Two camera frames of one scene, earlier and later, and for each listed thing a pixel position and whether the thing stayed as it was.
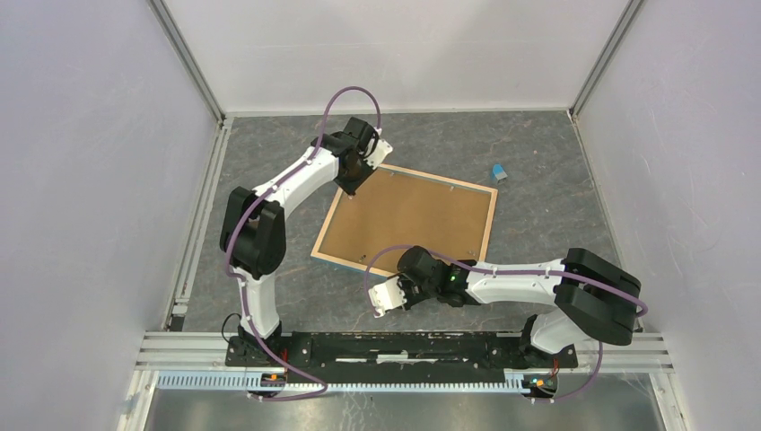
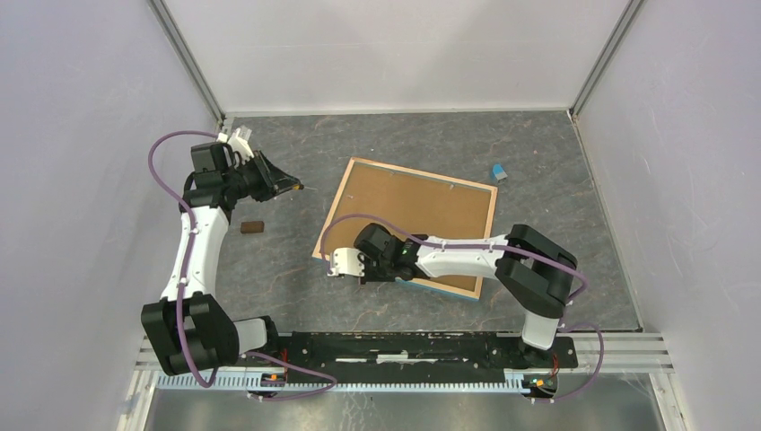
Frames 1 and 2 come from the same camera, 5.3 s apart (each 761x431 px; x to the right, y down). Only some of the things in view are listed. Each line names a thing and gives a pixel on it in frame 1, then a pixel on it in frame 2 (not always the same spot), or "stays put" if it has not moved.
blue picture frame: (396, 209) stays put
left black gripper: (351, 189) → (274, 180)
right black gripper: (411, 301) → (368, 277)
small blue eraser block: (498, 172) stays put
